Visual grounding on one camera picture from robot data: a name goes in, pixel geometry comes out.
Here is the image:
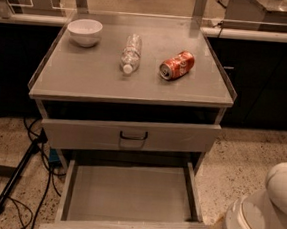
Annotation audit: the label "grey drawer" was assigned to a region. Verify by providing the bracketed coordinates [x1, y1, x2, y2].
[39, 155, 209, 229]
[42, 119, 221, 152]

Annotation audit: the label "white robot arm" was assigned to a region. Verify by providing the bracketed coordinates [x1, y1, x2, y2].
[209, 162, 287, 229]

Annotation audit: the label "grey drawer cabinet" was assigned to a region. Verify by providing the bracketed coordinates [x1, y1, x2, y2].
[20, 6, 244, 182]

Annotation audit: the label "grey top drawer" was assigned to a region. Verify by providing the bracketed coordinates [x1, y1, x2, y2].
[42, 119, 221, 152]

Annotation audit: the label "orange soda can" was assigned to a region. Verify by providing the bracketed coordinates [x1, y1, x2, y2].
[159, 51, 195, 81]

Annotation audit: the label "blue box under cabinet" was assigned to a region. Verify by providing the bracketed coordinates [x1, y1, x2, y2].
[48, 149, 61, 165]

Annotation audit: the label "clear plastic water bottle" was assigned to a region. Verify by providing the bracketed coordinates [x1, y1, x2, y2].
[120, 33, 143, 75]

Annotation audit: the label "black floor stand bar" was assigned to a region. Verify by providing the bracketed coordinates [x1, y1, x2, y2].
[0, 130, 47, 214]

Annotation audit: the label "white ceramic bowl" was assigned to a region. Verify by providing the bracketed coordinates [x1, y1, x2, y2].
[67, 19, 103, 48]

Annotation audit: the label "black floor cables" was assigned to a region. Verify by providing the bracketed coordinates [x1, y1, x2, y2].
[0, 113, 71, 229]

